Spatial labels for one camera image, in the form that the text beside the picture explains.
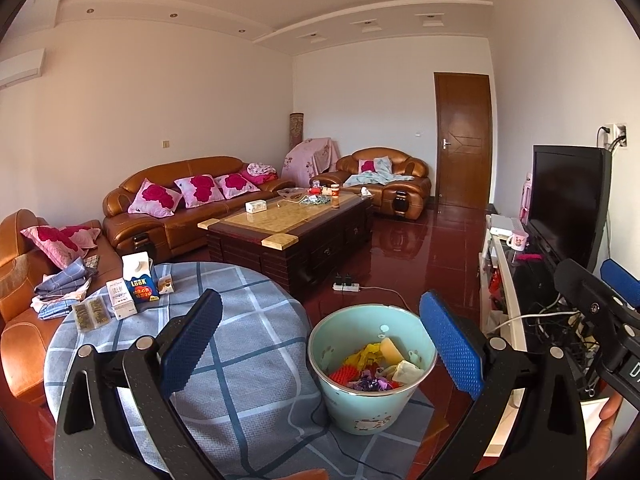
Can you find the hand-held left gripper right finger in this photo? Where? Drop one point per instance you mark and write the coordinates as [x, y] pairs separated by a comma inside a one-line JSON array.
[[450, 345]]

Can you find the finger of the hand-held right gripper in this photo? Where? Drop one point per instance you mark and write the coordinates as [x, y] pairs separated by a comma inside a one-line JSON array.
[[622, 282], [587, 290]]

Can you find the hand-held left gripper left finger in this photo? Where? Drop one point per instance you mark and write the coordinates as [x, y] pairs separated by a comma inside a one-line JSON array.
[[190, 340]]

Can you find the yellow plastic bag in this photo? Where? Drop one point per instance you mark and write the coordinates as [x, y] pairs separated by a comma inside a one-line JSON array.
[[365, 355]]

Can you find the teal plastic bucket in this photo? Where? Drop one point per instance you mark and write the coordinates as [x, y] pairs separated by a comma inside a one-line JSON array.
[[370, 410]]

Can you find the red foam net sleeve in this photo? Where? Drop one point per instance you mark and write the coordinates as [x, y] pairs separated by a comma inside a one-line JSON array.
[[345, 375]]

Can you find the person's right hand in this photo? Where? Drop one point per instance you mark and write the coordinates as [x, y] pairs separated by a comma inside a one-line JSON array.
[[602, 435]]

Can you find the small white snack packet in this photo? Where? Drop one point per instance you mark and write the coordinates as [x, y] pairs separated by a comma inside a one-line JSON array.
[[167, 284]]

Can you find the grey blue plaid tablecloth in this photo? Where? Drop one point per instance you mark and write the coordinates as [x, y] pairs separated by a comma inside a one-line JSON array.
[[240, 380]]

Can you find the white blue gable carton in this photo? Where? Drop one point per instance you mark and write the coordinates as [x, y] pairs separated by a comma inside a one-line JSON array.
[[142, 287]]

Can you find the white medicine box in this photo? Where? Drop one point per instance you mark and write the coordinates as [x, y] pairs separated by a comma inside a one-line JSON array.
[[121, 300]]

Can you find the white tv stand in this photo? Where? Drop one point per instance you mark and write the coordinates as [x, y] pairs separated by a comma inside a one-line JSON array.
[[505, 280]]

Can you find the pink cartoon mug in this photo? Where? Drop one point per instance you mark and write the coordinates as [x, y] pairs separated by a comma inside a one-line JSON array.
[[517, 241]]

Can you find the black television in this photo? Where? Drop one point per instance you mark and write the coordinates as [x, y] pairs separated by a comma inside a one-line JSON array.
[[565, 200]]

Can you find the white router box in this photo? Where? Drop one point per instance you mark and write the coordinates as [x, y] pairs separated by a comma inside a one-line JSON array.
[[505, 225]]

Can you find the pink bottle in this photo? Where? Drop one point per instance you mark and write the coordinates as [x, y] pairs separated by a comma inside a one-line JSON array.
[[526, 200]]

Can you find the brown leather three-seat sofa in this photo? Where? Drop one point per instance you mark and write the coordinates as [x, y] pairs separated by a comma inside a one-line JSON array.
[[190, 225]]

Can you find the white power strip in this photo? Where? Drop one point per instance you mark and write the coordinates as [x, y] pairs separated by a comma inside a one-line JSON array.
[[347, 286]]

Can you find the folded blue plaid cloth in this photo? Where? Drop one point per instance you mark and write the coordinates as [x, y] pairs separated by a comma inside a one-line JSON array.
[[62, 290]]

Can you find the pink rose print pillow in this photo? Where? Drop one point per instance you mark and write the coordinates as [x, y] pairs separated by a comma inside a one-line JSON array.
[[200, 191], [55, 242], [236, 186], [155, 199]]

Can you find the dark wooden coffee table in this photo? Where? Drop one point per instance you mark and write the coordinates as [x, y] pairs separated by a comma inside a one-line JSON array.
[[300, 245]]

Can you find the white tissue box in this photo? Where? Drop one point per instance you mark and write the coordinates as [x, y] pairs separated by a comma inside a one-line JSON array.
[[255, 206]]

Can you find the brown leather armchair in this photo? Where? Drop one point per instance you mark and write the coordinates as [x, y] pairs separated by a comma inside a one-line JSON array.
[[410, 195]]

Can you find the brown leather chaise sofa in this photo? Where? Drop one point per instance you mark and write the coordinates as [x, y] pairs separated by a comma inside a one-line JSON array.
[[20, 340]]

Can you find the clear glass dish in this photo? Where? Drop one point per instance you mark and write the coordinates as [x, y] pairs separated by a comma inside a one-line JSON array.
[[290, 193]]

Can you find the folded pink blanket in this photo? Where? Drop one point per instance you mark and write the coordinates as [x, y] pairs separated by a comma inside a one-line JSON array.
[[259, 172]]

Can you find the light blue cloth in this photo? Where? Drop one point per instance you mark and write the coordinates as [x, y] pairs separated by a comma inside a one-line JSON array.
[[372, 177]]

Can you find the patterned cloth bundle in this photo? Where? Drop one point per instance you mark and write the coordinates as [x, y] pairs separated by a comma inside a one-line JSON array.
[[314, 201]]

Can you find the brown wooden door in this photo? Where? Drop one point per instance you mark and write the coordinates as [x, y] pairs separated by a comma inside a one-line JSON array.
[[462, 140]]

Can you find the small pink rose pillow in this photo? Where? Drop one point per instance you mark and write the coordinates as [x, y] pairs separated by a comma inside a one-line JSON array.
[[368, 166]]

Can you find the pink floral cover cloth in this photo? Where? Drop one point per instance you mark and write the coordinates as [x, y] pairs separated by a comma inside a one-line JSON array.
[[312, 160]]

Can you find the rolled patterned mat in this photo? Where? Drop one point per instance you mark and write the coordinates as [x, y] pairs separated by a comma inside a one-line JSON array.
[[296, 130]]

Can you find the wall socket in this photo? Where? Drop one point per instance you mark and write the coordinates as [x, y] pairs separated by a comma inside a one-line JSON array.
[[616, 135]]

